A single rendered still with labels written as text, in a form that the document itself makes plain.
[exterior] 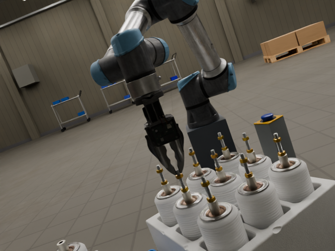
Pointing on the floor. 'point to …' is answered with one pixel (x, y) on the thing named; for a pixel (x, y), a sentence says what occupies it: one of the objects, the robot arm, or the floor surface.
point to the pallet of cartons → (295, 42)
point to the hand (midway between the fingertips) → (176, 168)
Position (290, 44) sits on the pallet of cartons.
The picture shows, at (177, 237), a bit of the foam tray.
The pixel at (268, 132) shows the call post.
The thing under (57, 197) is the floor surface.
